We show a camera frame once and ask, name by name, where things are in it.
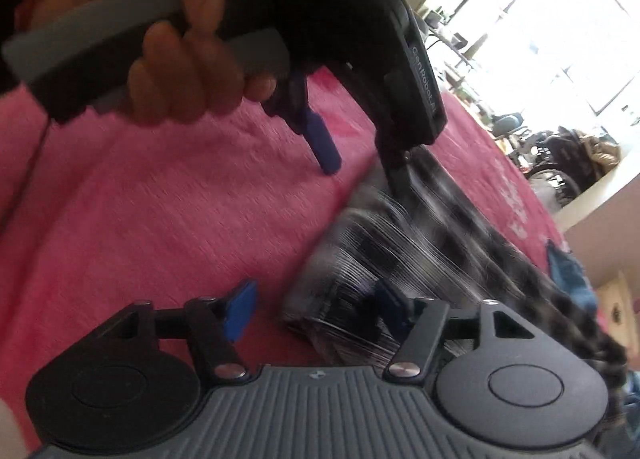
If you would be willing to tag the black white plaid shirt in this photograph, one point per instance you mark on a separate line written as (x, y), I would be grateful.
(438, 246)

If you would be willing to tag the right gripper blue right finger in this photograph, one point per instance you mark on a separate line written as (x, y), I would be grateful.
(417, 325)

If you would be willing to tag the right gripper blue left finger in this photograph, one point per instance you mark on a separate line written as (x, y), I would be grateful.
(212, 328)

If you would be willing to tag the blue denim garment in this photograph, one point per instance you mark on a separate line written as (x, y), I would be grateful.
(569, 276)

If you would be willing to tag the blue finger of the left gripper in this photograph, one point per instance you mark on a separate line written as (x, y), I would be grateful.
(393, 153)
(289, 102)

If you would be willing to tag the black wheelchair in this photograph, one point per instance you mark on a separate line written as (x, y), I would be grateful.
(566, 161)

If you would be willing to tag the cream bedside cabinet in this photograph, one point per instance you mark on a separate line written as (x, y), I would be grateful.
(617, 310)

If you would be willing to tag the pink floral bed blanket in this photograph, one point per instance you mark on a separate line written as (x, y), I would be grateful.
(101, 213)

